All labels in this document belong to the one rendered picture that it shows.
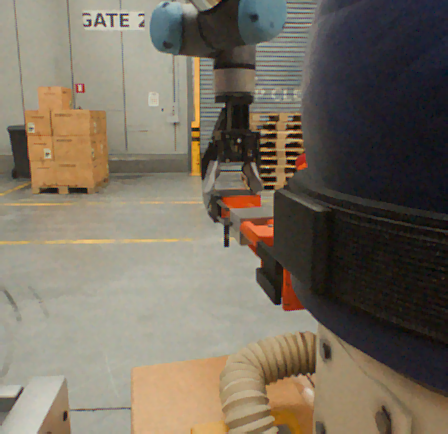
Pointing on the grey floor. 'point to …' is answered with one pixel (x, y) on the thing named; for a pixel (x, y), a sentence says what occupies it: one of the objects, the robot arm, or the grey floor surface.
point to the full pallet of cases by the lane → (66, 144)
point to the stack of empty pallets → (283, 160)
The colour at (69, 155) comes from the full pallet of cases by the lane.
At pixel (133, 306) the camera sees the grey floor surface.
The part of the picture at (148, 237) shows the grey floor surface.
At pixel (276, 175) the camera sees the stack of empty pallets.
